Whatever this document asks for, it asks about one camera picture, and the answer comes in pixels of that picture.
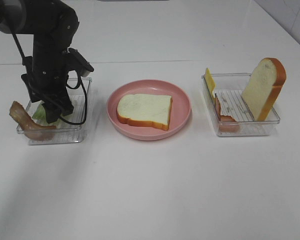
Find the clear right plastic tray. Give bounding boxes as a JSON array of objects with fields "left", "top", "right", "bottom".
[{"left": 201, "top": 73, "right": 280, "bottom": 137}]

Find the clear left plastic tray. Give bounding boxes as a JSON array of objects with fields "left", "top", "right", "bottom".
[{"left": 16, "top": 77, "right": 94, "bottom": 145}]

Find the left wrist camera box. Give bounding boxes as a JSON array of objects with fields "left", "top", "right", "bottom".
[{"left": 65, "top": 47, "right": 94, "bottom": 77}]

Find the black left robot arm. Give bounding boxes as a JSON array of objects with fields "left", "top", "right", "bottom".
[{"left": 0, "top": 0, "right": 80, "bottom": 123}]

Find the clear plastic tray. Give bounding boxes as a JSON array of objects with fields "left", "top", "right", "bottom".
[
  {"left": 201, "top": 73, "right": 280, "bottom": 137},
  {"left": 16, "top": 77, "right": 94, "bottom": 145}
]

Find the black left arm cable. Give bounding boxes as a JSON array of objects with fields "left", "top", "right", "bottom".
[{"left": 11, "top": 32, "right": 87, "bottom": 125}]

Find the bacon strip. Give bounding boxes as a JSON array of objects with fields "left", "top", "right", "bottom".
[
  {"left": 9, "top": 101, "right": 56, "bottom": 141},
  {"left": 214, "top": 93, "right": 240, "bottom": 133}
]

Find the yellow cheese slice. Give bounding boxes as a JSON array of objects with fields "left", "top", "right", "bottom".
[{"left": 204, "top": 68, "right": 216, "bottom": 97}]

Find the bread slice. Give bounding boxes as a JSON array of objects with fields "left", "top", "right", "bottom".
[
  {"left": 241, "top": 57, "right": 287, "bottom": 122},
  {"left": 116, "top": 93, "right": 173, "bottom": 131}
]

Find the green lettuce leaf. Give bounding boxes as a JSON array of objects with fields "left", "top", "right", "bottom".
[{"left": 32, "top": 100, "right": 76, "bottom": 128}]

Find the pink round plate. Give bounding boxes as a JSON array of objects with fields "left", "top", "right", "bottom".
[{"left": 106, "top": 79, "right": 192, "bottom": 141}]

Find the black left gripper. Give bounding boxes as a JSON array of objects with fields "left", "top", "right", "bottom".
[{"left": 21, "top": 34, "right": 74, "bottom": 124}]

